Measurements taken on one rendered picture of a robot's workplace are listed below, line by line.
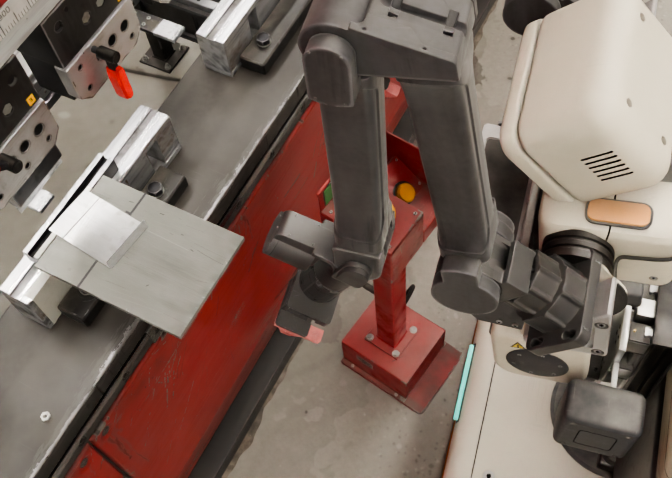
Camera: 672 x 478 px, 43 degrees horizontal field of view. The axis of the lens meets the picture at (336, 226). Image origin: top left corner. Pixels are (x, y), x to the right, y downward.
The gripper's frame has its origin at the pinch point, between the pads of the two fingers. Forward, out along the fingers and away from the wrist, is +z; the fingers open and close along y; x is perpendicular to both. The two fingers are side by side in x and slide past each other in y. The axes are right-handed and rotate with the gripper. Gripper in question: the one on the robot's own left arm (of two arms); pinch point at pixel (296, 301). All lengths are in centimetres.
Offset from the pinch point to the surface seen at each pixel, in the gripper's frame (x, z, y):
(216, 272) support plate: -11.6, 5.5, -1.3
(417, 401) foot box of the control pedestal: 57, 82, -22
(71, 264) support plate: -31.1, 15.4, 2.7
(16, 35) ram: -47, -16, -10
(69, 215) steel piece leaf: -34.6, 16.9, -5.0
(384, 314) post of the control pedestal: 35, 61, -31
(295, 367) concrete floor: 28, 98, -23
